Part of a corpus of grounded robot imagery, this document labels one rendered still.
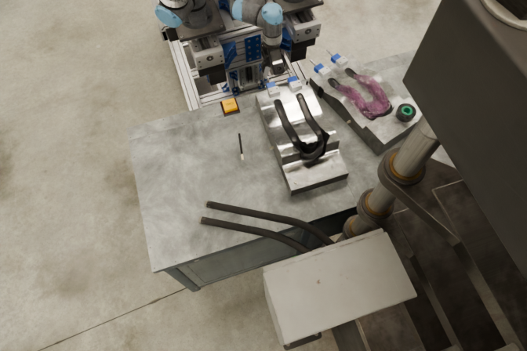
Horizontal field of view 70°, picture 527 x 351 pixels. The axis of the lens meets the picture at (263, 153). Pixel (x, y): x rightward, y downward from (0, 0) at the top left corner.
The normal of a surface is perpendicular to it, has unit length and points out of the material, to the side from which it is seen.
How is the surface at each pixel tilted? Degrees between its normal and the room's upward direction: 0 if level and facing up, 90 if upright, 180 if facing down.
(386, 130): 0
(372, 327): 0
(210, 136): 0
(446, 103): 90
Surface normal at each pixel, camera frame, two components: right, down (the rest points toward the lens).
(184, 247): -0.02, -0.46
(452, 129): -0.95, 0.28
